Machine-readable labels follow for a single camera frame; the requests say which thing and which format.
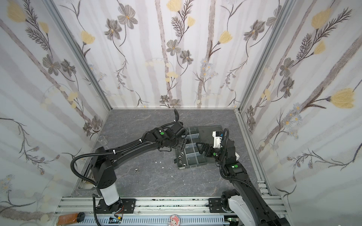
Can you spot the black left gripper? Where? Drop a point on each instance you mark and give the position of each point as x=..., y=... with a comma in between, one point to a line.
x=183, y=143

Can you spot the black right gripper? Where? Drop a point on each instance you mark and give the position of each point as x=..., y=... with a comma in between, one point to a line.
x=206, y=149

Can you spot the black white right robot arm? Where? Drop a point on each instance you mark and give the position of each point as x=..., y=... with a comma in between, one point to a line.
x=245, y=201

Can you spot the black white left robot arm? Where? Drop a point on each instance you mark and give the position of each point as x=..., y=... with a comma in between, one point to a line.
x=165, y=138

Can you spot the green plastic organizer box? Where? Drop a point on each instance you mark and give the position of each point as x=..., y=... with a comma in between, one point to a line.
x=192, y=158

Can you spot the pink figurine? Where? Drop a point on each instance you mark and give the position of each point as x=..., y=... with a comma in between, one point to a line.
x=174, y=221

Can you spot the clear plastic cup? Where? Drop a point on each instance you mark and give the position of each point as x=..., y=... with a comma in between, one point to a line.
x=102, y=140

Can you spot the orange black tool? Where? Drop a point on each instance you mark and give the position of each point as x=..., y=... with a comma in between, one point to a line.
x=71, y=219

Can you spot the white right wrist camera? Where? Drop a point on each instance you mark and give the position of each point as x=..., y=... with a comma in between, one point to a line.
x=217, y=138

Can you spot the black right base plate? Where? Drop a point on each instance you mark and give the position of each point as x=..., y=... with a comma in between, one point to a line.
x=215, y=205

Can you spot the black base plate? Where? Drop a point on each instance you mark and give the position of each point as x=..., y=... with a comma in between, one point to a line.
x=215, y=205
x=125, y=206

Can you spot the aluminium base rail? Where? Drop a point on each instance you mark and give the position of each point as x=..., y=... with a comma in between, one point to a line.
x=148, y=211

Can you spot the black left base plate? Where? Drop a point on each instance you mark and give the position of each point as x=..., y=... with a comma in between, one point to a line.
x=125, y=206

